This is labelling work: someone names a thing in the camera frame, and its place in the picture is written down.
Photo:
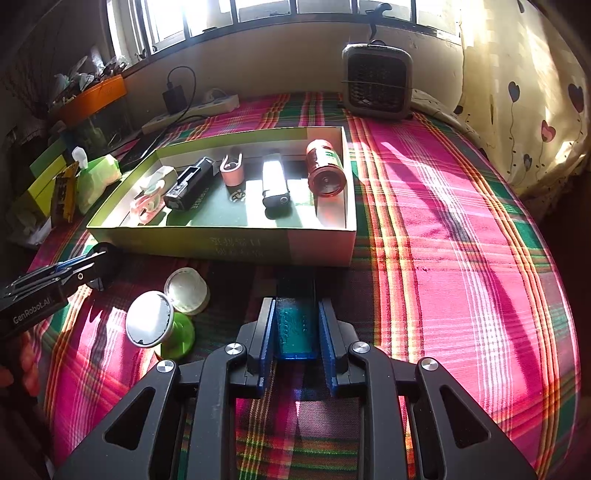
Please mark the silver power bank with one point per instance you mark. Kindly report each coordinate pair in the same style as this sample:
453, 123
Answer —
274, 182

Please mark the black rectangular device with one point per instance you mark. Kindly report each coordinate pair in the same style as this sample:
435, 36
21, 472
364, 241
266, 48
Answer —
191, 182

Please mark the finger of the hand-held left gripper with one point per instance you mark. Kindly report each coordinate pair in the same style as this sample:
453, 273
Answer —
74, 263
78, 277

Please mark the green and white round stand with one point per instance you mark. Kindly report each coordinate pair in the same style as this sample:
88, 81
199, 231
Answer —
150, 318

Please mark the grey desktop fan heater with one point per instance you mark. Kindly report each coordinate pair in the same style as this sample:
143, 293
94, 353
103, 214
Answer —
376, 81

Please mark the blue transparent box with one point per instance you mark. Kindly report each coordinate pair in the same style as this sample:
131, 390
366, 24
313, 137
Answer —
295, 332

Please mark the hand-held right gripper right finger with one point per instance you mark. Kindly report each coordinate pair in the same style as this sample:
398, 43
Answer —
325, 341

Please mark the person's left hand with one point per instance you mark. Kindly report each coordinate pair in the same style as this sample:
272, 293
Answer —
27, 369

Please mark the white power strip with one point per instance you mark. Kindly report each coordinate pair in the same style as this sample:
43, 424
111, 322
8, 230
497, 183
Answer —
203, 108

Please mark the yellow snack packet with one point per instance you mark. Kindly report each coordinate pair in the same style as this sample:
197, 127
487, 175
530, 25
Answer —
64, 194

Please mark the green tissue pack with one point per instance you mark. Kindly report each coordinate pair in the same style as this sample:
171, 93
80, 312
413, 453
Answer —
99, 177

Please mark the green cardboard box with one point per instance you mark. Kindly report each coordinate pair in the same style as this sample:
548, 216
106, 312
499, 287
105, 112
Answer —
221, 244

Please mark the cream curtain with hearts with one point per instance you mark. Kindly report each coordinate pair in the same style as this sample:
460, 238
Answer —
531, 92

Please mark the red transparent bottle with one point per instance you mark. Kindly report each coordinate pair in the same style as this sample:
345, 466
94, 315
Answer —
325, 168

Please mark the window grille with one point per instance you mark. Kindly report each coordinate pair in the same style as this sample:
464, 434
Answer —
277, 14

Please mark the pink handheld fan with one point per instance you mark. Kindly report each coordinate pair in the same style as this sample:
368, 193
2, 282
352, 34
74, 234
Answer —
234, 173

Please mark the orange plastic tray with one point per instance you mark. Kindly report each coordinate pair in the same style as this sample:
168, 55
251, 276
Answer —
94, 99

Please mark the black power adapter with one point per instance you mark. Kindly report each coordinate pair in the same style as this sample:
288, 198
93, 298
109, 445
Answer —
174, 100

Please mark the small white box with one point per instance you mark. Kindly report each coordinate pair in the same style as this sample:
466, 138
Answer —
165, 177

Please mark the white round jar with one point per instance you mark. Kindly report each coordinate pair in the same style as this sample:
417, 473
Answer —
187, 290

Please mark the green cardboard carton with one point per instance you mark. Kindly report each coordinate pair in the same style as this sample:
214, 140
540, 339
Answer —
46, 154
41, 191

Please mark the pile of clutter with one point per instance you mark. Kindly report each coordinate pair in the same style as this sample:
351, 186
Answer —
87, 71

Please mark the white patterned pillow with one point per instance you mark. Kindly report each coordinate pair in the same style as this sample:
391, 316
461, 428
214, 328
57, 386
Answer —
438, 108

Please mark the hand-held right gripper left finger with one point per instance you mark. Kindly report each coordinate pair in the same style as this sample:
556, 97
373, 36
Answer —
266, 341

